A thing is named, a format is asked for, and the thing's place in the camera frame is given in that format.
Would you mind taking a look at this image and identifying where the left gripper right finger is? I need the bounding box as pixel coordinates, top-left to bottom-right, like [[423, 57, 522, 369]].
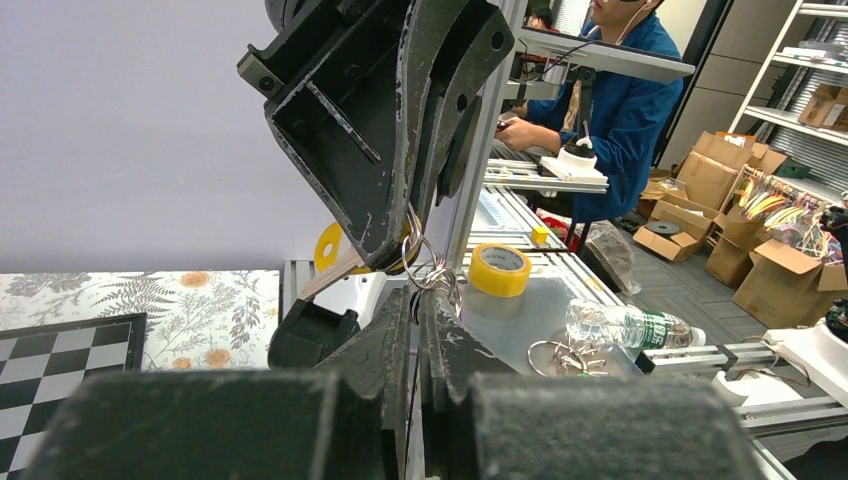
[[417, 291, 762, 479]]

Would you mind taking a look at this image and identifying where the person in blue jacket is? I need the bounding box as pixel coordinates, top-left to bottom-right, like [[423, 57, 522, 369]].
[[490, 0, 683, 223]]

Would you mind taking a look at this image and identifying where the floral table mat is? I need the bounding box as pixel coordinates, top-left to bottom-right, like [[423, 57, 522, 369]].
[[1, 270, 280, 371]]

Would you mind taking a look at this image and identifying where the cardboard boxes pile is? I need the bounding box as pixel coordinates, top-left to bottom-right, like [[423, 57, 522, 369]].
[[635, 132, 847, 328]]

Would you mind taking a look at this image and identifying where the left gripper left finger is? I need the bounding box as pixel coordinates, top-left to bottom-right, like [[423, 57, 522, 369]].
[[24, 289, 410, 479]]

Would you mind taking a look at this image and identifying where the small yellow cube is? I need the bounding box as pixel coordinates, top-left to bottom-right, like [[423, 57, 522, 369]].
[[531, 226, 549, 245]]

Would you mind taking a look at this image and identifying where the spare silver keyring bunch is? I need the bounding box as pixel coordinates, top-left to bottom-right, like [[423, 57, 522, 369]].
[[526, 340, 610, 378]]

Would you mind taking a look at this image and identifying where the large silver keyring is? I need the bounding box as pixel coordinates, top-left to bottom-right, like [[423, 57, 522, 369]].
[[400, 204, 462, 325]]

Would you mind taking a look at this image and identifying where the yellow key tag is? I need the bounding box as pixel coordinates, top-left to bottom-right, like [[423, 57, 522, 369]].
[[313, 222, 355, 274]]

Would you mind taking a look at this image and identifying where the yellow tape roll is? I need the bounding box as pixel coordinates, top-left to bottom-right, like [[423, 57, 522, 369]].
[[467, 243, 532, 298]]

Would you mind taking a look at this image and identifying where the clear plastic water bottle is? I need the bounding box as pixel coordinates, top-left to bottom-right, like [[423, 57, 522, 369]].
[[565, 299, 707, 351]]

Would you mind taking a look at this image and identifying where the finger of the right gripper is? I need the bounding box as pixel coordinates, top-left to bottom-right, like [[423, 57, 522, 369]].
[[237, 1, 458, 270], [410, 1, 514, 222]]

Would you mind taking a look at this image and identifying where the black white chessboard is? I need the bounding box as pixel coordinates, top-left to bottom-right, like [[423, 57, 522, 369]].
[[1, 313, 147, 479]]

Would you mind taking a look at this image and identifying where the metal storage shelf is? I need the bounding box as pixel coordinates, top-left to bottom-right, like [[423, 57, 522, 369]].
[[728, 1, 847, 203]]

